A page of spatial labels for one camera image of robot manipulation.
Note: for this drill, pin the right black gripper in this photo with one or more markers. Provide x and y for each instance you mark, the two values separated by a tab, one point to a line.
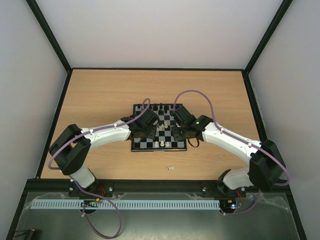
179	130

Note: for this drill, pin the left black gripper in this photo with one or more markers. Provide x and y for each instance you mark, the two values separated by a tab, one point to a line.
152	134

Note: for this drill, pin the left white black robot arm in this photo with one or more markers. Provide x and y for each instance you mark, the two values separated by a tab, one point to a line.
70	149

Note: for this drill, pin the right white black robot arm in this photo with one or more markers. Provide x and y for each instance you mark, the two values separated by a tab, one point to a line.
264	162

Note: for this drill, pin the pile of white chess pieces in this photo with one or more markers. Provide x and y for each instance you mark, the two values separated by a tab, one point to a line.
162	126

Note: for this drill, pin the folding black white chessboard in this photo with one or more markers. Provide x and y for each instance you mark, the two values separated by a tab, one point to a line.
148	145

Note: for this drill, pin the black king at e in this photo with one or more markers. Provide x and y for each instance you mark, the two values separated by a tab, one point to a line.
155	107

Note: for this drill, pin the black bishop at c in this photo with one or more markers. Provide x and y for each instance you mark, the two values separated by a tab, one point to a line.
166	107

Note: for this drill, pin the black cylinder on lower shelf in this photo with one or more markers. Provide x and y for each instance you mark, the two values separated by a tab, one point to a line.
31	234

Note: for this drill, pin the light blue slotted cable duct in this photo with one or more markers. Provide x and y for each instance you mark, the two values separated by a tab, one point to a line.
76	204

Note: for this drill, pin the black aluminium mounting rail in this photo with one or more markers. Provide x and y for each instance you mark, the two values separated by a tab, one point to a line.
108	187

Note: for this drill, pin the black enclosure frame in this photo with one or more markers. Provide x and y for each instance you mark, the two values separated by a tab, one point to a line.
280	13

